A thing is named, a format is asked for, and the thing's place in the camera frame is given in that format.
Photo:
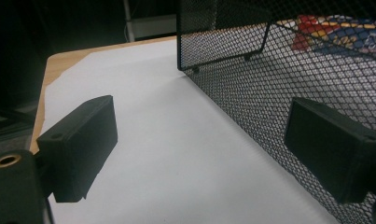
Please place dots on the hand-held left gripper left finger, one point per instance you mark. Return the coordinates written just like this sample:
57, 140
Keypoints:
78, 146

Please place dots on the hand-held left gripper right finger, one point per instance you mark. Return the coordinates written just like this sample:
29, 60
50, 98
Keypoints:
335, 149

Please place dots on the white table cover sheet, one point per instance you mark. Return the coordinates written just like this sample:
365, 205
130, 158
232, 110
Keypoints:
164, 146

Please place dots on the black metal mesh basket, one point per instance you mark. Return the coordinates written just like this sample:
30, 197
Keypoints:
269, 77

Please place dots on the colourful printed packet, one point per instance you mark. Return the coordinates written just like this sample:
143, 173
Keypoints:
338, 34

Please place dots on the metal stand pole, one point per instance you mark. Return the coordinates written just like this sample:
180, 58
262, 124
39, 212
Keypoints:
129, 20

